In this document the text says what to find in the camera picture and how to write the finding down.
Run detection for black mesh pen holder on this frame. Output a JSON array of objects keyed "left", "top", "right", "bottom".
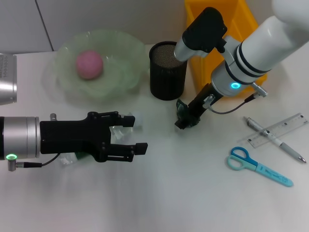
[{"left": 149, "top": 41, "right": 188, "bottom": 101}]

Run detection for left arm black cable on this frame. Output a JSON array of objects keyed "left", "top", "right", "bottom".
[{"left": 7, "top": 112, "right": 60, "bottom": 172}]

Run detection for clear green-label water bottle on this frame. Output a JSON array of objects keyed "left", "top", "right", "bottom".
[{"left": 59, "top": 111, "right": 143, "bottom": 167}]

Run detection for green plastic scrap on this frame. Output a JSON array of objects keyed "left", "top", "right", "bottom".
[{"left": 175, "top": 98, "right": 201, "bottom": 128}]

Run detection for grey white pen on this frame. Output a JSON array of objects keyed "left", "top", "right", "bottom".
[{"left": 243, "top": 116, "right": 307, "bottom": 164}]

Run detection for yellow plastic bin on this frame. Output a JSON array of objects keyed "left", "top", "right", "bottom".
[{"left": 184, "top": 0, "right": 268, "bottom": 99}]

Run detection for pink peach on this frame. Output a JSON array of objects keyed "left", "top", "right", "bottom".
[{"left": 75, "top": 50, "right": 104, "bottom": 80}]

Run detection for blue scissors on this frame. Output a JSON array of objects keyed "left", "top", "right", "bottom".
[{"left": 226, "top": 146, "right": 294, "bottom": 188}]

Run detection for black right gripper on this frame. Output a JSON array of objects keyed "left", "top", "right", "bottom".
[{"left": 175, "top": 83, "right": 224, "bottom": 130}]

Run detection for green glass fruit plate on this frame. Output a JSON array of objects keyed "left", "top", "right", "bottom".
[{"left": 56, "top": 29, "right": 150, "bottom": 102}]

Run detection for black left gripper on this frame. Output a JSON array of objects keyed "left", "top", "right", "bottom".
[{"left": 40, "top": 111, "right": 148, "bottom": 163}]

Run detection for clear plastic ruler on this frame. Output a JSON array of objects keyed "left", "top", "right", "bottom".
[{"left": 246, "top": 112, "right": 309, "bottom": 148}]

